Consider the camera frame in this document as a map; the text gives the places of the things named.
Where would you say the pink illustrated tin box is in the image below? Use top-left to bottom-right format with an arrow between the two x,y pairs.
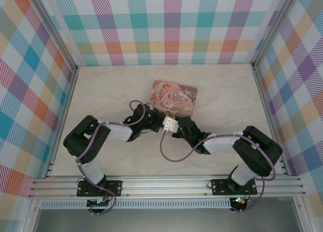
147,80 -> 199,118

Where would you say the small circuit board with lights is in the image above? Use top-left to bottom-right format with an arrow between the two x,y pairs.
231,196 -> 249,207

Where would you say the small green circuit board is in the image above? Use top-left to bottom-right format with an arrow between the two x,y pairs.
87,199 -> 112,209

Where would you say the grey metal sheet panel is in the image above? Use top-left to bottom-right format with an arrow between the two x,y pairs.
32,208 -> 303,232

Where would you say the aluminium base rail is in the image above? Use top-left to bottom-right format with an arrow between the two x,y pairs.
27,175 -> 306,199

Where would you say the aluminium table side rail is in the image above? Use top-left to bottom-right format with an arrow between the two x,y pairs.
252,65 -> 290,178
44,70 -> 79,179

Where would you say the white slotted cable duct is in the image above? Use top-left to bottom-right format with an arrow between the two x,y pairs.
39,198 -> 232,210

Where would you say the aluminium frame post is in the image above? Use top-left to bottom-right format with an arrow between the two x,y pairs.
251,0 -> 301,68
27,0 -> 79,73

